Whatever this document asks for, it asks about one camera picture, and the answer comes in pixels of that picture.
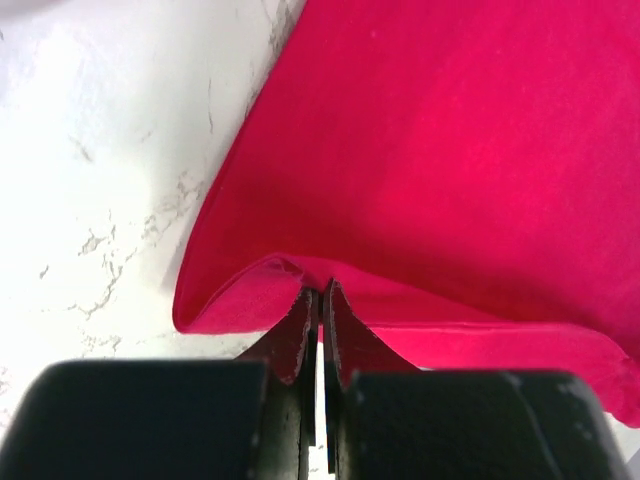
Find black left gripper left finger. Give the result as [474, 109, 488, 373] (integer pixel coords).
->
[237, 288, 318, 385]

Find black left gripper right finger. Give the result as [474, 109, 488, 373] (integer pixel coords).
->
[322, 277, 419, 389]

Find red t shirt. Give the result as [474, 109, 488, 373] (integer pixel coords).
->
[173, 1, 639, 427]

